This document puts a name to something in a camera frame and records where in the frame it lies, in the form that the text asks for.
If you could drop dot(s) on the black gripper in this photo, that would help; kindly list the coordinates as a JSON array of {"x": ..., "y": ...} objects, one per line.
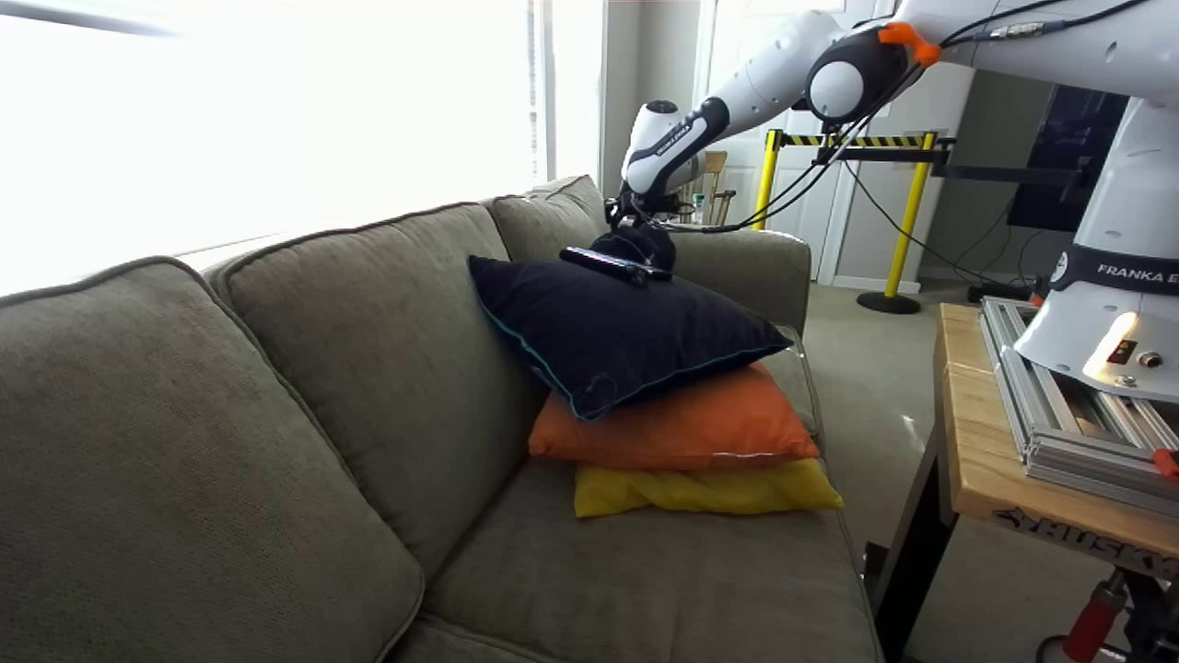
[{"x": 634, "y": 213}]

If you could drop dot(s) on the navy square pillow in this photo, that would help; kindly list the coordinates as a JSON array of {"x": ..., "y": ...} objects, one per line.
[{"x": 628, "y": 326}]

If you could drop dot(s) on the orange square pillow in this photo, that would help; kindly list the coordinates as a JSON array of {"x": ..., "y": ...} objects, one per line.
[{"x": 688, "y": 424}]

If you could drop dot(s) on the yellow square pillow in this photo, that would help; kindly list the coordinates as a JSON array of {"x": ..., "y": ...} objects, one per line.
[{"x": 701, "y": 493}]

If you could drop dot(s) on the black remote control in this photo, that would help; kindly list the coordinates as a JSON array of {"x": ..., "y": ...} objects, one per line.
[{"x": 604, "y": 262}]

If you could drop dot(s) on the yellow black barrier stand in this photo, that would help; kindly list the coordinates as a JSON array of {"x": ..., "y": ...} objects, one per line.
[{"x": 907, "y": 209}]

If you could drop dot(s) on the wooden table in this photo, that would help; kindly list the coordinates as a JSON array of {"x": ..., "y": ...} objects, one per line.
[{"x": 983, "y": 456}]

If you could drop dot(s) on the dark flat screen panel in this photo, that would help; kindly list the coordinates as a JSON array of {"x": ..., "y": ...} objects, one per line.
[{"x": 1069, "y": 159}]

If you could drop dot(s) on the grey fabric sofa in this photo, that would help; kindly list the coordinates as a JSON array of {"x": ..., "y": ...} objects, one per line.
[{"x": 246, "y": 467}]

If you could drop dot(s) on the white machine on left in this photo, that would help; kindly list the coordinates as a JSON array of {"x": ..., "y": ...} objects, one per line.
[{"x": 1069, "y": 429}]

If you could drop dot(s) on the red clamp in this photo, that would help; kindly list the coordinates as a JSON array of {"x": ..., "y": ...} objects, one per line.
[{"x": 1094, "y": 620}]

